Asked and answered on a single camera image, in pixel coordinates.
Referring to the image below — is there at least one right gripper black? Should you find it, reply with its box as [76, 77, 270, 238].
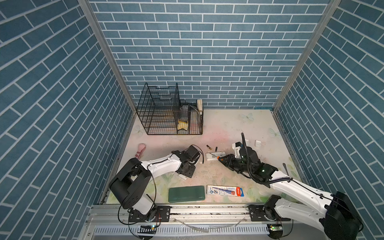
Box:
[217, 152, 253, 175]

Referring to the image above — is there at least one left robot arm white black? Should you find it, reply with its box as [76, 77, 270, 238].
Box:
[109, 145, 204, 222]

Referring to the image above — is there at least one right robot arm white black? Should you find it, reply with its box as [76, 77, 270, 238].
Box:
[217, 142, 364, 240]

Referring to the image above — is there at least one yellow item in basket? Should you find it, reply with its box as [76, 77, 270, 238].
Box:
[177, 119, 189, 131]

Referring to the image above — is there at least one metal spoon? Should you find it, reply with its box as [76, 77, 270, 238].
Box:
[283, 163, 290, 176]

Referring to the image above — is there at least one green flat case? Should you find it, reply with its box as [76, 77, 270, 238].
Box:
[168, 186, 206, 203]

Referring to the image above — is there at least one white blue red package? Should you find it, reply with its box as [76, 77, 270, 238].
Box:
[207, 185, 244, 197]

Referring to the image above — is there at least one pink object on table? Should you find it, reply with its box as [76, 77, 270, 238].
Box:
[135, 143, 146, 160]

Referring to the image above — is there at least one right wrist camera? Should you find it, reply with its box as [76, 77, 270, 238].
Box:
[232, 142, 242, 159]

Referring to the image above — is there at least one black wire mesh basket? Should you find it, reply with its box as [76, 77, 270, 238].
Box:
[177, 100, 204, 135]

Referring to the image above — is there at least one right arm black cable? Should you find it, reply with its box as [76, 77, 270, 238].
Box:
[240, 132, 293, 185]

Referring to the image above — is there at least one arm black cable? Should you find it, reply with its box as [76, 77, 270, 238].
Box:
[117, 144, 205, 226]
[240, 132, 293, 185]

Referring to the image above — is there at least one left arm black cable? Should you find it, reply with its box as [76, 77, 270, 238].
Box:
[117, 144, 205, 226]

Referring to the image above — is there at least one black wire file rack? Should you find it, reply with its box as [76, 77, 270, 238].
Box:
[136, 84, 180, 135]

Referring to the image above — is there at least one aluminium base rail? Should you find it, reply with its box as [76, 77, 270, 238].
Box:
[79, 203, 327, 240]

